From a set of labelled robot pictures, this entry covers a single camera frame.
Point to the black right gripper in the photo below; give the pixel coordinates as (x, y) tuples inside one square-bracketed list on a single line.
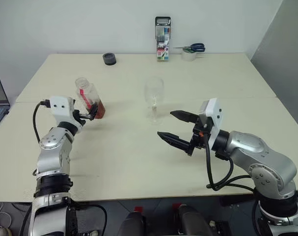
[(199, 137)]

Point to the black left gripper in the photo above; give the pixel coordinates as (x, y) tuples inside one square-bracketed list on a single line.
[(77, 118)]

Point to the clear bottle with red label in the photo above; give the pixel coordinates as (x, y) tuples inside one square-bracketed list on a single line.
[(89, 94)]

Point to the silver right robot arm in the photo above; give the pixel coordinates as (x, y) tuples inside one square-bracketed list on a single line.
[(251, 147)]

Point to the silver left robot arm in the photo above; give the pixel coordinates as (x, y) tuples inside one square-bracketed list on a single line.
[(53, 157)]

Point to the clear wine glass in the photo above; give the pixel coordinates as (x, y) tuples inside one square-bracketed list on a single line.
[(153, 86)]

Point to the white tape roll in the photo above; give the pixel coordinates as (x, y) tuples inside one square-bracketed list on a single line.
[(188, 56)]

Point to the red tag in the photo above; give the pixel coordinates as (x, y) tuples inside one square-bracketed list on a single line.
[(176, 206), (138, 209)]

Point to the marker pen pack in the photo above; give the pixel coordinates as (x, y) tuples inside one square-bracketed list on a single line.
[(162, 41)]

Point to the dark rounded shape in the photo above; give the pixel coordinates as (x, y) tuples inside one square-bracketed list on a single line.
[(132, 225), (191, 221)]

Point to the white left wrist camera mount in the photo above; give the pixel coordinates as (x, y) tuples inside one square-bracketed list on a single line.
[(61, 106)]

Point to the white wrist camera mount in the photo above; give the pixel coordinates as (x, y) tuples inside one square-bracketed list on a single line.
[(213, 115), (61, 106)]

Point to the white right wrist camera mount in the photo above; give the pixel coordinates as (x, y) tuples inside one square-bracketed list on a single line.
[(213, 115)]

